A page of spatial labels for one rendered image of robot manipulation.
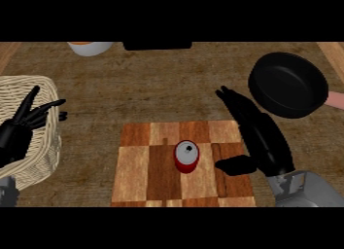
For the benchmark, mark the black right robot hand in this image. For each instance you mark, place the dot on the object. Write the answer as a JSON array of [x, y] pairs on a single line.
[[260, 136]]

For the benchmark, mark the white cup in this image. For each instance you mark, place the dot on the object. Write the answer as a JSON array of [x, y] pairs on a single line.
[[89, 48]]

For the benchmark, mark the red can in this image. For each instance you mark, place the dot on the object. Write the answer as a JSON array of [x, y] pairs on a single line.
[[186, 156]]

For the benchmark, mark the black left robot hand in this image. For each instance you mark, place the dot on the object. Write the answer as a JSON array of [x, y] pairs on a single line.
[[9, 136]]

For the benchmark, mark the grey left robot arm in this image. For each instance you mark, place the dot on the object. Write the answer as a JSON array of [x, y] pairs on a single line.
[[2, 193]]

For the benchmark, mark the checkered wooden cutting board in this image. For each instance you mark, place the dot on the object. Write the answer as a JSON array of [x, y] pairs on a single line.
[[151, 168]]

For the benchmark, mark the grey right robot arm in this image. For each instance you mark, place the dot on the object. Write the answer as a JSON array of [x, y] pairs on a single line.
[[308, 191]]

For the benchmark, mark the pale wicker basket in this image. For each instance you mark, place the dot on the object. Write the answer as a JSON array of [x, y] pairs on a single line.
[[16, 97]]

